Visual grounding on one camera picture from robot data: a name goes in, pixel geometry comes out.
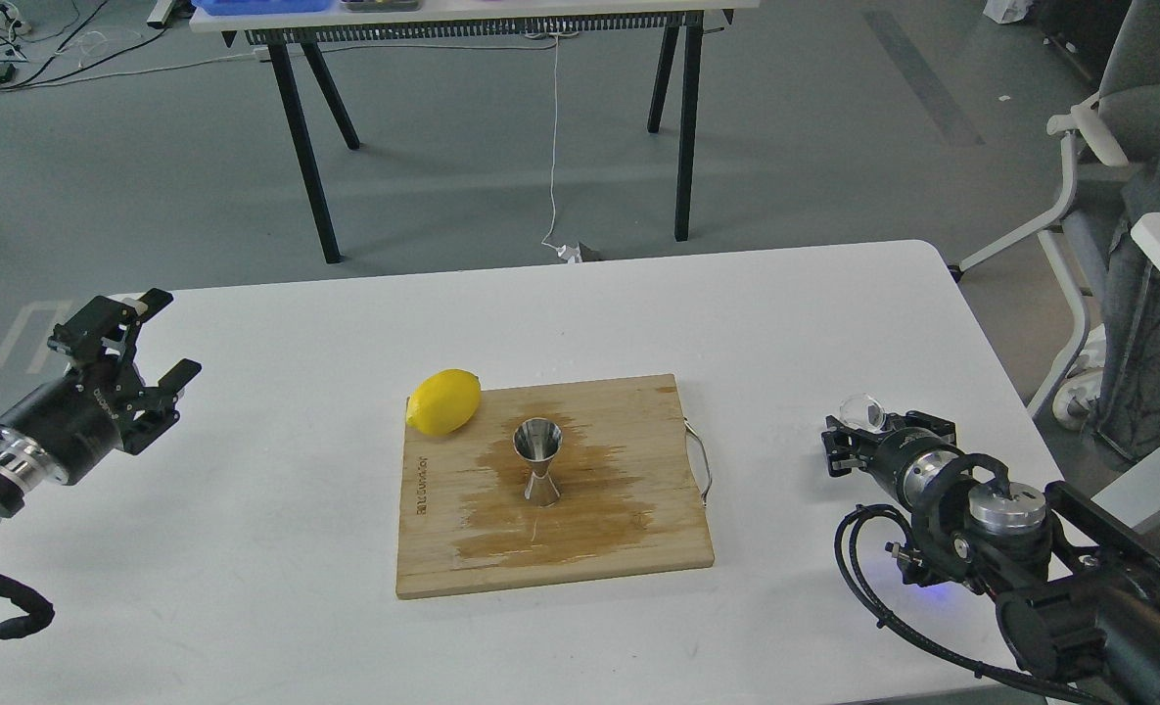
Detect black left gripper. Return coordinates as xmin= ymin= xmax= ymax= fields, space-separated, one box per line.
xmin=0 ymin=288 xmax=203 ymax=488

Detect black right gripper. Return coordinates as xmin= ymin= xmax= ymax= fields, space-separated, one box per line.
xmin=822 ymin=410 xmax=960 ymax=509

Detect small clear glass cup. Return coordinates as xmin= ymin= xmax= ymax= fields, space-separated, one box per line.
xmin=838 ymin=393 xmax=889 ymax=434

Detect steel double jigger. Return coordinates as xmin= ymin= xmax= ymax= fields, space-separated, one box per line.
xmin=512 ymin=417 xmax=563 ymax=507

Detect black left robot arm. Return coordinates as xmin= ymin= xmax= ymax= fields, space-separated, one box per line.
xmin=0 ymin=288 xmax=201 ymax=639

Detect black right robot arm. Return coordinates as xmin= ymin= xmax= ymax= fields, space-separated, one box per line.
xmin=821 ymin=410 xmax=1160 ymax=704

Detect bamboo cutting board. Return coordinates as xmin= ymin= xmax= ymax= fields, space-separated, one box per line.
xmin=396 ymin=375 xmax=715 ymax=599

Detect yellow lemon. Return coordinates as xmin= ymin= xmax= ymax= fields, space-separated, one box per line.
xmin=405 ymin=369 xmax=483 ymax=436

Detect blue plastic tray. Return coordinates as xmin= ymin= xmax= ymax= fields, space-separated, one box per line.
xmin=193 ymin=0 xmax=332 ymax=17

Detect white table black legs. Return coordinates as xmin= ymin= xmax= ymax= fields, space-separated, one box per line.
xmin=191 ymin=0 xmax=763 ymax=266

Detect grey white office chair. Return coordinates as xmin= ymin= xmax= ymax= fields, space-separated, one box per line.
xmin=952 ymin=1 xmax=1160 ymax=465

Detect floor cables and adapters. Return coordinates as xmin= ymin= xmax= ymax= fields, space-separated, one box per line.
xmin=0 ymin=0 xmax=258 ymax=111

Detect white hanging cable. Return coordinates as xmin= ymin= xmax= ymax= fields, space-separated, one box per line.
xmin=541 ymin=31 xmax=585 ymax=263

